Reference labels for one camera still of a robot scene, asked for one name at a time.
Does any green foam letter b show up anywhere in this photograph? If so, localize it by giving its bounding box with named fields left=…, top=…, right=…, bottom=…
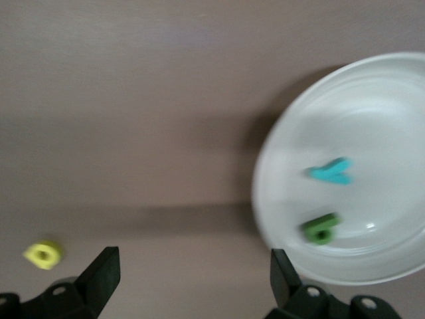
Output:
left=300, top=212, right=342, bottom=247

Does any beige brown plate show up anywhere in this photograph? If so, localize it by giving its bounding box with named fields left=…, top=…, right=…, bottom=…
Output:
left=251, top=51, right=425, bottom=287

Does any yellow foam letter d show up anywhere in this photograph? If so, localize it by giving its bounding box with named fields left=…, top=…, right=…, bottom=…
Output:
left=22, top=239, right=64, bottom=270

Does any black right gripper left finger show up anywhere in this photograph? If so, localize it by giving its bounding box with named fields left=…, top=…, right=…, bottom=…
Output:
left=0, top=246, right=120, bottom=319

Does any brown table cover sheet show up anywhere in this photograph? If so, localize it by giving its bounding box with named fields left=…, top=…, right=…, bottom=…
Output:
left=0, top=0, right=425, bottom=319

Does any cyan foam letter y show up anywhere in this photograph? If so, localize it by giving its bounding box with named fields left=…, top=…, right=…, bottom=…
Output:
left=304, top=157, right=354, bottom=187

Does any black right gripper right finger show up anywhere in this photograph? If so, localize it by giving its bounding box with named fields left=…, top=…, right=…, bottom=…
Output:
left=264, top=249, right=402, bottom=319

